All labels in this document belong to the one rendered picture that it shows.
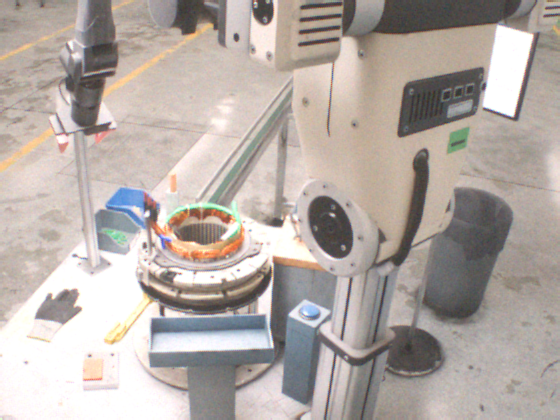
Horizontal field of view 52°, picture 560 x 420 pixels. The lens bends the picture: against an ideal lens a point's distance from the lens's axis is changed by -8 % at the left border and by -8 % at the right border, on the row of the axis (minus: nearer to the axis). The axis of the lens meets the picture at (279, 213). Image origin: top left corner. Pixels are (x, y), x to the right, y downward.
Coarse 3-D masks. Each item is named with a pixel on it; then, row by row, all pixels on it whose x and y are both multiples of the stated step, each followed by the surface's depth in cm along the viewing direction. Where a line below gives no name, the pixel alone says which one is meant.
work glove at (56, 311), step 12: (48, 300) 168; (60, 300) 169; (72, 300) 169; (36, 312) 164; (48, 312) 164; (60, 312) 164; (72, 312) 166; (36, 324) 160; (48, 324) 160; (60, 324) 161; (36, 336) 156; (48, 336) 157
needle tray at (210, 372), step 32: (160, 320) 126; (192, 320) 127; (224, 320) 129; (256, 320) 130; (160, 352) 117; (192, 352) 118; (224, 352) 119; (256, 352) 120; (192, 384) 125; (224, 384) 126; (192, 416) 130; (224, 416) 131
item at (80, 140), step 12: (72, 96) 158; (84, 144) 166; (84, 156) 168; (84, 168) 169; (84, 180) 171; (84, 192) 172; (84, 204) 174; (84, 216) 178; (84, 228) 180; (96, 240) 183; (96, 252) 184; (96, 264) 187
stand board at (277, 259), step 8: (288, 216) 164; (296, 216) 164; (288, 224) 161; (296, 224) 161; (280, 232) 158; (288, 232) 157; (280, 240) 154; (288, 240) 154; (296, 240) 154; (280, 248) 151; (288, 248) 151; (296, 248) 151; (304, 248) 152; (272, 256) 148; (280, 256) 148; (288, 256) 148; (296, 256) 148; (304, 256) 149; (288, 264) 149; (296, 264) 148; (304, 264) 148; (312, 264) 147
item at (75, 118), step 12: (60, 108) 116; (72, 108) 113; (84, 108) 111; (96, 108) 113; (60, 120) 114; (72, 120) 115; (84, 120) 114; (96, 120) 117; (108, 120) 118; (72, 132) 114
